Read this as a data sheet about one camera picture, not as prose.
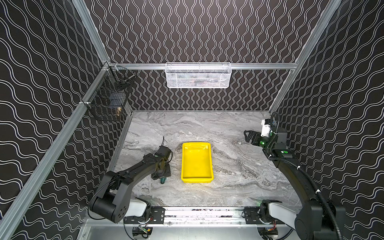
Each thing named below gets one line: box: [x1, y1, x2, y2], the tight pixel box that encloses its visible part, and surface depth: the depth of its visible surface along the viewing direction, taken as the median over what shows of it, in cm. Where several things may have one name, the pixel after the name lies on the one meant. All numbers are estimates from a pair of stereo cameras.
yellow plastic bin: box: [181, 142, 214, 184], surface depth 92 cm
